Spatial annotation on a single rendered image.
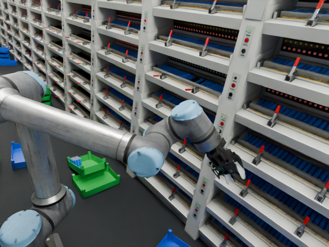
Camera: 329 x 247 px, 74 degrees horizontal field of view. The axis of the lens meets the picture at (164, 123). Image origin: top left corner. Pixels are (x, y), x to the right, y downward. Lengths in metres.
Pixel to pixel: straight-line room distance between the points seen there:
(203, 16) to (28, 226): 1.20
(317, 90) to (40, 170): 1.12
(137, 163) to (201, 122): 0.23
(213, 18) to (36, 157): 0.99
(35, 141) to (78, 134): 0.38
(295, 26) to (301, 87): 0.22
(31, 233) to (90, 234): 0.51
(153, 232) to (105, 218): 0.32
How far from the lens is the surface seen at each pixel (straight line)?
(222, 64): 1.10
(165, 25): 1.55
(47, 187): 1.14
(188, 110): 0.65
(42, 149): 1.05
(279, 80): 0.98
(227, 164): 0.76
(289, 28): 0.98
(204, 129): 0.68
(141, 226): 1.59
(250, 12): 1.05
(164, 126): 0.70
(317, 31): 0.95
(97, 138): 0.64
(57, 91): 3.37
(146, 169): 0.61
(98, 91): 2.19
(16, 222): 1.16
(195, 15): 1.22
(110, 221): 1.60
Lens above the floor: 1.23
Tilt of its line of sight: 25 degrees down
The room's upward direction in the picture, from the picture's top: 10 degrees clockwise
